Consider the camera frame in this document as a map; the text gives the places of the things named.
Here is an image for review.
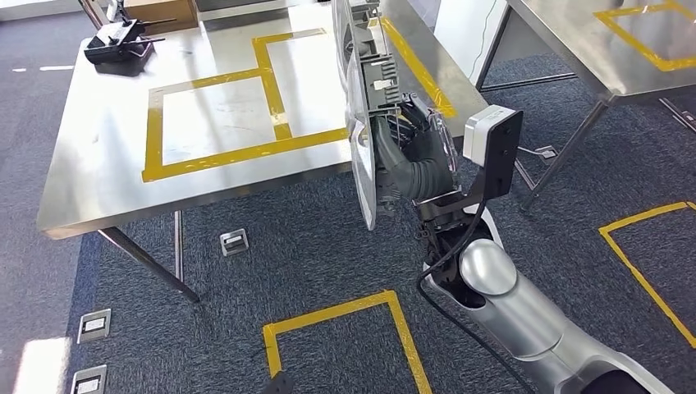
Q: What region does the brown cardboard box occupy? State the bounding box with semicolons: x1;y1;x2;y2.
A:
123;0;199;34

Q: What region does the white panel board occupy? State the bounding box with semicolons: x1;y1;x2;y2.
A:
433;0;512;88

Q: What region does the black robot body part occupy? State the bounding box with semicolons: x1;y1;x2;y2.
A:
260;372;295;394

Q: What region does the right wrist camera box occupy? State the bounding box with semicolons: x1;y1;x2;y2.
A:
462;104;524;199

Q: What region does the grey plastic wheel hubcap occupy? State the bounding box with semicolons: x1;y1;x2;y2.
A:
332;0;406;232

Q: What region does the stainless steel workbench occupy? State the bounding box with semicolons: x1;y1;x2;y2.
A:
475;0;696;213
36;0;489;305

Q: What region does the black plastic part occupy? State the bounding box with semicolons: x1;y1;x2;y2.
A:
83;16;178;77

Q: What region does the yellow tape rectangle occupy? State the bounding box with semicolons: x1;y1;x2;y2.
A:
593;0;696;73
251;16;459;144
141;65;350;185

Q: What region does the yellow floor tape square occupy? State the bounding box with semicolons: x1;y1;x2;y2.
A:
598;201;696;349

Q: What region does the black camera cable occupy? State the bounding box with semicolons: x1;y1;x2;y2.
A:
415;198;539;394

